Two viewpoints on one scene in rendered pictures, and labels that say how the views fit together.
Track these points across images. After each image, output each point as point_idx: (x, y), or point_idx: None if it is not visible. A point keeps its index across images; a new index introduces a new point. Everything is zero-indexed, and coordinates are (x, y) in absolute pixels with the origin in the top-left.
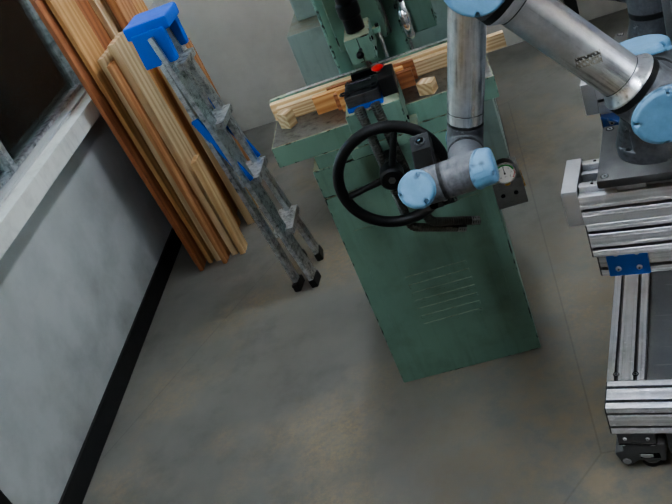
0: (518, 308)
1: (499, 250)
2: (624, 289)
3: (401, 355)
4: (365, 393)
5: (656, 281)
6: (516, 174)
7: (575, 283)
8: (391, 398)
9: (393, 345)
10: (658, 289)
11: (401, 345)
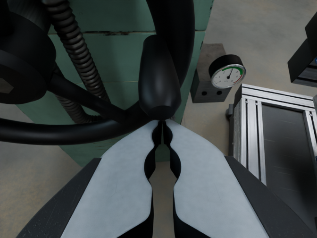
0: (167, 148)
1: None
2: (248, 165)
3: (79, 158)
4: (52, 169)
5: (267, 160)
6: (240, 81)
7: (194, 114)
8: (69, 179)
9: (72, 155)
10: (269, 169)
11: (79, 156)
